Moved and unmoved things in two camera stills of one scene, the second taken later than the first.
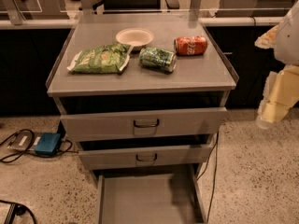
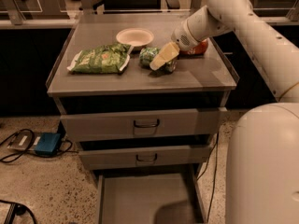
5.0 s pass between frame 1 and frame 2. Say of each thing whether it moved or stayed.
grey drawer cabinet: stayed
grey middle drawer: stayed
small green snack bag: stayed
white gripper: moved
